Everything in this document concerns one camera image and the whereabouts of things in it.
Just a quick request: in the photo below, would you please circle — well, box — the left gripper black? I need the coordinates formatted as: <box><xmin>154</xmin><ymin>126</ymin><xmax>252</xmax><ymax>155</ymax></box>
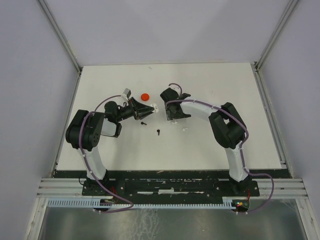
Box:
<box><xmin>115</xmin><ymin>96</ymin><xmax>155</xmax><ymax>122</ymax></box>

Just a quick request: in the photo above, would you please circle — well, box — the round orange earbud case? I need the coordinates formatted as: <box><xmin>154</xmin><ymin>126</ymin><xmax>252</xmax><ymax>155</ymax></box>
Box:
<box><xmin>140</xmin><ymin>93</ymin><xmax>150</xmax><ymax>102</ymax></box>

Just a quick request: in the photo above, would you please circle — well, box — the round white earbud case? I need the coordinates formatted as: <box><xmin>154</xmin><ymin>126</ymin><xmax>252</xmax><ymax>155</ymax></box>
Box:
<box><xmin>152</xmin><ymin>103</ymin><xmax>159</xmax><ymax>113</ymax></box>

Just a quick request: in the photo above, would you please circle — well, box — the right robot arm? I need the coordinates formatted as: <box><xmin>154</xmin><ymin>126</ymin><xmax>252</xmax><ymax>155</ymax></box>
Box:
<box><xmin>160</xmin><ymin>88</ymin><xmax>251</xmax><ymax>196</ymax></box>

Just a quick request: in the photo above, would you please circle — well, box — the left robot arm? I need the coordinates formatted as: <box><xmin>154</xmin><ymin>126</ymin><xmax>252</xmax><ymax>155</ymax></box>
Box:
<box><xmin>65</xmin><ymin>95</ymin><xmax>159</xmax><ymax>196</ymax></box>

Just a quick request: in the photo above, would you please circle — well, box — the right controller board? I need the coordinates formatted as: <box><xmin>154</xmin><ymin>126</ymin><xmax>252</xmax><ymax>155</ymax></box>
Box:
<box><xmin>234</xmin><ymin>200</ymin><xmax>250</xmax><ymax>212</ymax></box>

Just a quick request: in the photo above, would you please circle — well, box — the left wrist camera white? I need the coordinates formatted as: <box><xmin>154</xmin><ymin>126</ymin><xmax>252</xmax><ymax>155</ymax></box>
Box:
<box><xmin>121</xmin><ymin>88</ymin><xmax>132</xmax><ymax>100</ymax></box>

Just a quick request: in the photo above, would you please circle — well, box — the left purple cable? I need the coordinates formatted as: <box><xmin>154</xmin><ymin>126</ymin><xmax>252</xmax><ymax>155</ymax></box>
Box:
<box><xmin>78</xmin><ymin>94</ymin><xmax>135</xmax><ymax>215</ymax></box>

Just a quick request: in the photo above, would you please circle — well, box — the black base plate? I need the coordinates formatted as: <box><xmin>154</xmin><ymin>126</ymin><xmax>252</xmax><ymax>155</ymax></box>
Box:
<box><xmin>81</xmin><ymin>178</ymin><xmax>259</xmax><ymax>198</ymax></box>

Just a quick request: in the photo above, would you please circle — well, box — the right aluminium corner post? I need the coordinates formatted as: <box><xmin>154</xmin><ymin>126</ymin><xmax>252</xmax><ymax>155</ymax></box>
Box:
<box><xmin>253</xmin><ymin>0</ymin><xmax>301</xmax><ymax>73</ymax></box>

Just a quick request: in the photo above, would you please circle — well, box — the aluminium corner post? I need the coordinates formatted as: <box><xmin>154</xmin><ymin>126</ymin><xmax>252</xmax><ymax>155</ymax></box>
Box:
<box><xmin>36</xmin><ymin>0</ymin><xmax>82</xmax><ymax>73</ymax></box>
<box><xmin>253</xmin><ymin>0</ymin><xmax>301</xmax><ymax>73</ymax></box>

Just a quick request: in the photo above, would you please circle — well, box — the left aluminium corner post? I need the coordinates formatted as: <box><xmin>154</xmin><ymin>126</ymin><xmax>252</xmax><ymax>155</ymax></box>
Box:
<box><xmin>36</xmin><ymin>0</ymin><xmax>82</xmax><ymax>73</ymax></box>

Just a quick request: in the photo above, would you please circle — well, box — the aluminium frame rail front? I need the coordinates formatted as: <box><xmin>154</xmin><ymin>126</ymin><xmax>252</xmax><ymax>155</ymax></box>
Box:
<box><xmin>36</xmin><ymin>178</ymin><xmax>309</xmax><ymax>200</ymax></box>

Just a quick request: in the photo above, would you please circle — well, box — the white slotted cable duct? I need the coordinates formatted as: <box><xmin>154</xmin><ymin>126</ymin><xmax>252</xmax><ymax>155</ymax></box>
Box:
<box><xmin>46</xmin><ymin>196</ymin><xmax>238</xmax><ymax>210</ymax></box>

